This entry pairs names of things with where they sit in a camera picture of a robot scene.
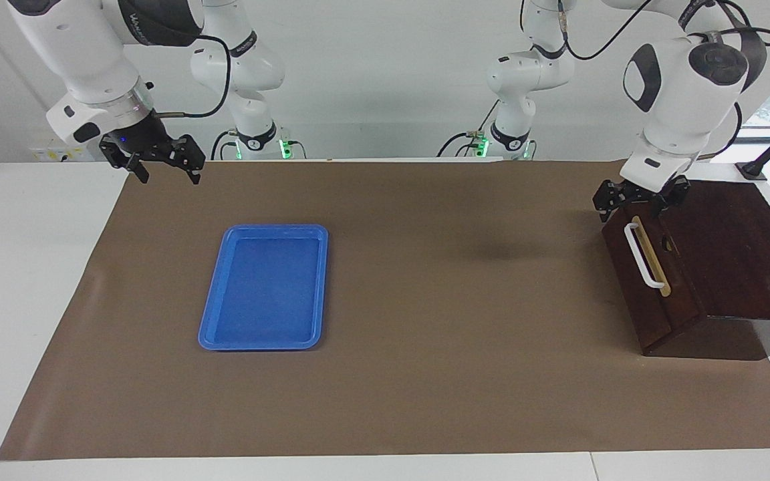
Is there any wooden drawer with white handle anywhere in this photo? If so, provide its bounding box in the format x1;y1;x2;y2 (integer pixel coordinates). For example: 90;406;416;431
616;200;708;335

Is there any dark brown wooden cabinet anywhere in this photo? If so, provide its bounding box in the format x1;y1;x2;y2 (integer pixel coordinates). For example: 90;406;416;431
601;179;770;356

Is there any blue plastic tray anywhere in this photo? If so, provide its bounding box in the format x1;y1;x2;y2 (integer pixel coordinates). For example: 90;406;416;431
198;224;330;351

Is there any brown table mat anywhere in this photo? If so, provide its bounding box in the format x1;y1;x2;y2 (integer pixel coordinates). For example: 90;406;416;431
0;160;770;462

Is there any white wall power socket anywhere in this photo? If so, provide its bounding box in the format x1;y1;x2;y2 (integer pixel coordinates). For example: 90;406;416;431
31;146;102;162

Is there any black base power cable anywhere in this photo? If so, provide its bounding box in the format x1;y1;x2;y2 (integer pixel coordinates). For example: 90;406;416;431
437;100;501;158
210;130;242;161

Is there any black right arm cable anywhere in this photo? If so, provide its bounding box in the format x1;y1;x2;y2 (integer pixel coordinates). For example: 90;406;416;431
154;33;233;120

